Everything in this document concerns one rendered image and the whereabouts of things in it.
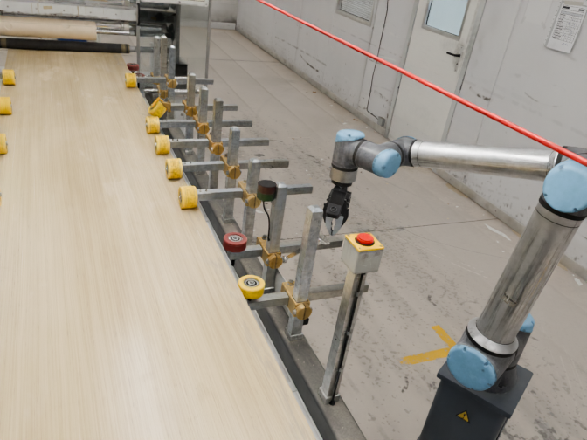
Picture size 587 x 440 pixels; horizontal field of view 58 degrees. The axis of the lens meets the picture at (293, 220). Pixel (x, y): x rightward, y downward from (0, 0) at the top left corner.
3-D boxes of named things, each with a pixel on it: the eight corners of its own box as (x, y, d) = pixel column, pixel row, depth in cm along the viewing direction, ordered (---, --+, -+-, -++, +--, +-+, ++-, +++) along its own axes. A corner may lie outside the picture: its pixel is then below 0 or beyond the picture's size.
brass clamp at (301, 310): (295, 292, 172) (297, 279, 170) (312, 319, 162) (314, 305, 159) (278, 294, 170) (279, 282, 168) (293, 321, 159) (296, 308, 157)
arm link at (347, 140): (355, 138, 163) (330, 128, 168) (348, 175, 169) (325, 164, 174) (372, 134, 169) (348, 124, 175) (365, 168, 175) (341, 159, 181)
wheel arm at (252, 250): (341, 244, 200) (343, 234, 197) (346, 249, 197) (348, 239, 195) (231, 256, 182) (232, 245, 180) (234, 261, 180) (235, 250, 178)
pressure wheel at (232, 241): (240, 257, 187) (243, 230, 181) (247, 270, 181) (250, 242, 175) (218, 259, 184) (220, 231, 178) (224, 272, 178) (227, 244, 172)
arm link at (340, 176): (355, 174, 170) (327, 168, 172) (353, 188, 173) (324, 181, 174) (360, 164, 178) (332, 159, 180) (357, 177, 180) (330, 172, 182)
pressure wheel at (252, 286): (241, 300, 166) (245, 270, 160) (265, 307, 164) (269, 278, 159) (231, 314, 159) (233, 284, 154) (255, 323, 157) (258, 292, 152)
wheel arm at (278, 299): (362, 288, 179) (364, 278, 177) (367, 294, 176) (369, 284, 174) (240, 306, 162) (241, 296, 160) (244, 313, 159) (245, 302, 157)
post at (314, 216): (295, 333, 171) (319, 202, 148) (300, 340, 169) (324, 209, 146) (286, 334, 170) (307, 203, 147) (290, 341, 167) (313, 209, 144)
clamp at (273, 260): (268, 247, 191) (270, 235, 188) (281, 268, 180) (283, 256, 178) (253, 249, 189) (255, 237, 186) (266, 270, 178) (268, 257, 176)
